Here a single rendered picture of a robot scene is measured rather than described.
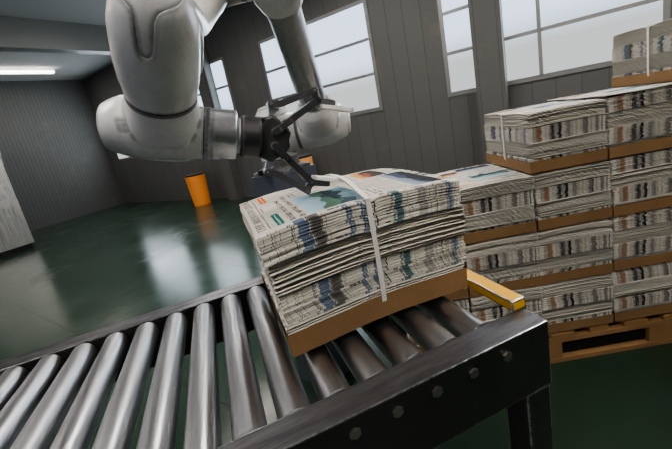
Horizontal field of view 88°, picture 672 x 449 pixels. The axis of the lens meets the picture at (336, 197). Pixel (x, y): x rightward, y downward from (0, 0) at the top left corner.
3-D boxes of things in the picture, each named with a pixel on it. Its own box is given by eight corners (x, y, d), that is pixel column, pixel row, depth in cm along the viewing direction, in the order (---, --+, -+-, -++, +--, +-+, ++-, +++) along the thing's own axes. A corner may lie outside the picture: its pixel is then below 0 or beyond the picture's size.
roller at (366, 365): (290, 274, 94) (298, 289, 95) (363, 390, 50) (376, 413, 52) (306, 264, 95) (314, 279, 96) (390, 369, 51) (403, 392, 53)
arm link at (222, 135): (204, 158, 65) (237, 159, 68) (203, 160, 57) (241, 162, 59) (205, 108, 64) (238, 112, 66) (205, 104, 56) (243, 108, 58)
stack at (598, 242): (394, 334, 186) (368, 184, 168) (613, 295, 183) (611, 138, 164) (410, 389, 148) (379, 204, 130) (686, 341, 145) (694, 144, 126)
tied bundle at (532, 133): (485, 163, 166) (481, 114, 161) (547, 151, 165) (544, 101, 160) (529, 176, 129) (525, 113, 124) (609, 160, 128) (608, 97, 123)
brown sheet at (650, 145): (549, 149, 165) (548, 140, 164) (611, 137, 163) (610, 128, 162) (609, 159, 128) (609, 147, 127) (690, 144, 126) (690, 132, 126)
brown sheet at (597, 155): (486, 161, 166) (485, 152, 165) (546, 150, 165) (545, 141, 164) (530, 174, 129) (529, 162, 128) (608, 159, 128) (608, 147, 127)
